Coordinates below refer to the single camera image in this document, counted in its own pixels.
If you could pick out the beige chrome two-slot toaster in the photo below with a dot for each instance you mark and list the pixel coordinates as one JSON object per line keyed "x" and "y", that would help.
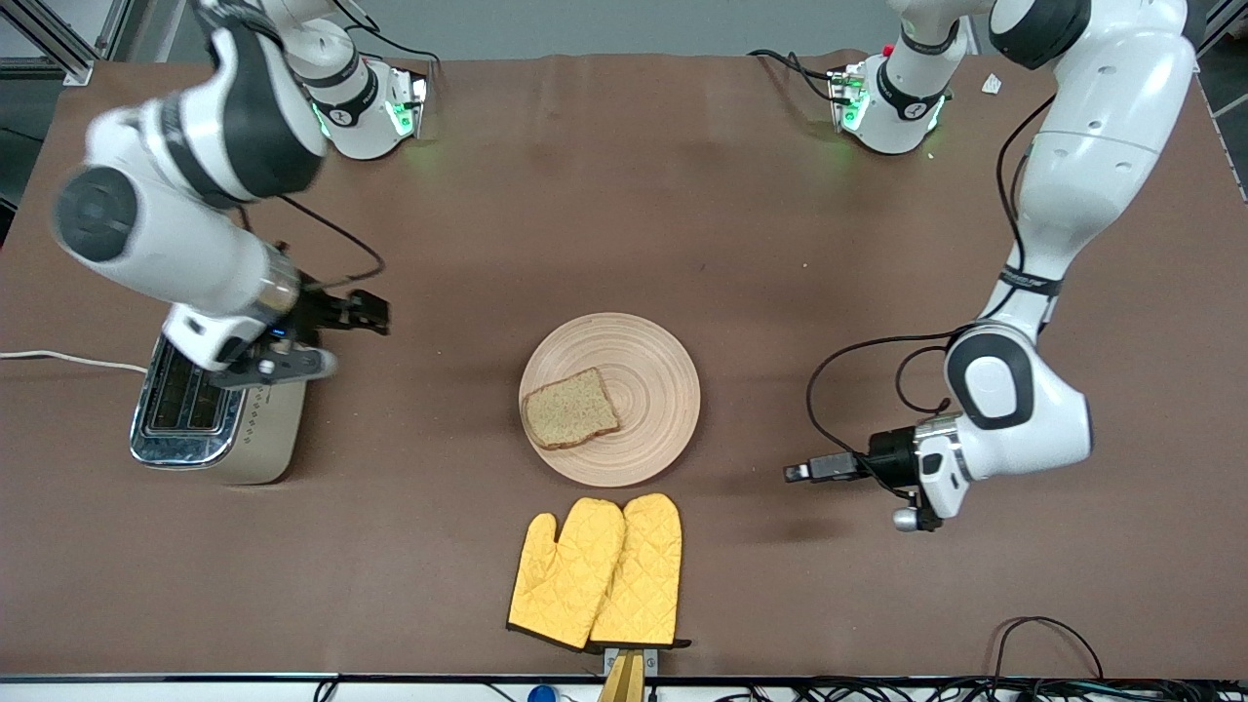
{"x": 263, "y": 439}

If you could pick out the small white paper scrap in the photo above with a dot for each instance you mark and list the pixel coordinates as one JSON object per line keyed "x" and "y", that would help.
{"x": 992, "y": 84}

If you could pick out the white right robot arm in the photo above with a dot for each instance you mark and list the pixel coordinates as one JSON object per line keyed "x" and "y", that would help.
{"x": 175, "y": 234}

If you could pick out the brown bread slice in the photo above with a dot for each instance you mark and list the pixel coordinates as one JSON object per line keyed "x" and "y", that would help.
{"x": 570, "y": 409}

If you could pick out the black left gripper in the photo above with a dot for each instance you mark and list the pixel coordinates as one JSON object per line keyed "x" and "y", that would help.
{"x": 888, "y": 452}

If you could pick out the brown table cover cloth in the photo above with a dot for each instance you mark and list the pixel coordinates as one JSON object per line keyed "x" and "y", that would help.
{"x": 624, "y": 195}

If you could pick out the aluminium frame profile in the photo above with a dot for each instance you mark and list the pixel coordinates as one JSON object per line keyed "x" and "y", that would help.
{"x": 78, "y": 70}
{"x": 1217, "y": 21}

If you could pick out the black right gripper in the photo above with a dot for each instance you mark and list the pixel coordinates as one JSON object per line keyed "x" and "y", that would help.
{"x": 317, "y": 310}

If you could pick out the round wooden plate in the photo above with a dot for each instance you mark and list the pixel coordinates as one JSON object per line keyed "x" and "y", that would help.
{"x": 653, "y": 390}

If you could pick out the yellow wooden stand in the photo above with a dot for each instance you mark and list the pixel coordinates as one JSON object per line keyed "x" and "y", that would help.
{"x": 622, "y": 682}

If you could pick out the yellow quilted oven mitt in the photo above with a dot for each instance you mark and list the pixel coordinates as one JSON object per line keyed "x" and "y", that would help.
{"x": 648, "y": 575}
{"x": 565, "y": 575}

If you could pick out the small blue round object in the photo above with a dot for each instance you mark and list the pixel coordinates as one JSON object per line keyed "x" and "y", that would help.
{"x": 541, "y": 694}

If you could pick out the grey metal bracket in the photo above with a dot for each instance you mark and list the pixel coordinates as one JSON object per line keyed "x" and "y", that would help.
{"x": 649, "y": 661}

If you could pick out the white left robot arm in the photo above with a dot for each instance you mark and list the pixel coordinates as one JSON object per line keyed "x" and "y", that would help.
{"x": 1102, "y": 146}

